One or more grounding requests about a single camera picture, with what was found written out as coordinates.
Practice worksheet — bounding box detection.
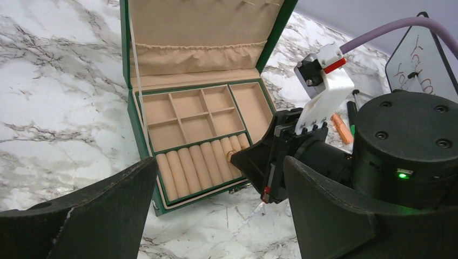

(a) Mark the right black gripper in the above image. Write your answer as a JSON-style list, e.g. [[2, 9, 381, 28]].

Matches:
[[230, 108, 328, 203]]

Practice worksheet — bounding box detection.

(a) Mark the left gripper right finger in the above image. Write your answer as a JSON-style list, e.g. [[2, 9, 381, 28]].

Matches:
[[284, 156, 457, 258]]

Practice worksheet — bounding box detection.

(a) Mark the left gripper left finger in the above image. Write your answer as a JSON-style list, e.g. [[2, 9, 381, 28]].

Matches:
[[1, 157, 158, 258]]

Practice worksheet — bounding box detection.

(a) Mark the green jewelry box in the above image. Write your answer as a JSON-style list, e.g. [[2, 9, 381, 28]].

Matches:
[[120, 0, 297, 216]]

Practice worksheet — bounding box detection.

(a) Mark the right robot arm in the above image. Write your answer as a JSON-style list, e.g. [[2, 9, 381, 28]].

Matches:
[[230, 90, 457, 209]]

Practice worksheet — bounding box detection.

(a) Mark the green highlighter pen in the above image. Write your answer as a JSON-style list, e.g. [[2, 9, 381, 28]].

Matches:
[[347, 101, 358, 136]]

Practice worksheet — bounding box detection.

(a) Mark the small whiteboard on stand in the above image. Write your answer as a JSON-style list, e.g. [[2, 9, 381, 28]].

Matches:
[[385, 26, 457, 102]]

